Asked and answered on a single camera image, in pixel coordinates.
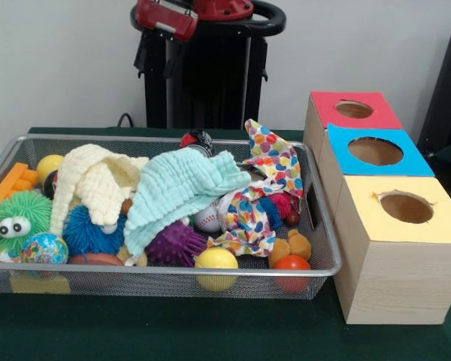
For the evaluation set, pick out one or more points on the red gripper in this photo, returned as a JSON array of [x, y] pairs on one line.
[[165, 19]]

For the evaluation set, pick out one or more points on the mint green cloth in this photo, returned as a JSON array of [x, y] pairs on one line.
[[173, 188]]

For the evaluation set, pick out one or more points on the cream waffle cloth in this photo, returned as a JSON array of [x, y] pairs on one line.
[[94, 176]]

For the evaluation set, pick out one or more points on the polka dot cloth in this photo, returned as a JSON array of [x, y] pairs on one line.
[[274, 158]]

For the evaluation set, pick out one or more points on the orange ladder-shaped block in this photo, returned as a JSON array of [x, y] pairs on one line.
[[11, 184]]

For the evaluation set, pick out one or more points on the green spiky ball with eyes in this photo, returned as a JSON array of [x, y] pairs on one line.
[[22, 214]]

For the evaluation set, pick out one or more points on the wooden three-hole box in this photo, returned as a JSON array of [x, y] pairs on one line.
[[394, 282]]

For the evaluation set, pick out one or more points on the crushed soda can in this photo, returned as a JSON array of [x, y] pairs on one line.
[[197, 138]]

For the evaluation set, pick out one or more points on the yellow ball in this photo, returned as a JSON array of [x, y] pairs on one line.
[[216, 263], [49, 167]]

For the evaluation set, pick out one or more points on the purple knobbly toy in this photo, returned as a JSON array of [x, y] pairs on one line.
[[173, 244]]

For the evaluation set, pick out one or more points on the blue spiky ball with eyes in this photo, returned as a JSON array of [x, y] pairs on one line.
[[82, 235]]

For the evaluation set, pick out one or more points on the globe print ball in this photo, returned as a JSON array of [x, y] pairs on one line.
[[44, 248]]

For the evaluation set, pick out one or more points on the red orange ball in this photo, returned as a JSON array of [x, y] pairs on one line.
[[292, 267]]

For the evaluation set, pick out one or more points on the dark green tablecloth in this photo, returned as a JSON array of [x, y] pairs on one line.
[[173, 331]]

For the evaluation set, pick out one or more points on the black panel stand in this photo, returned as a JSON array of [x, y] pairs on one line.
[[443, 94]]

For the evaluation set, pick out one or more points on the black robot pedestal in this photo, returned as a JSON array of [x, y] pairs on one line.
[[210, 82]]

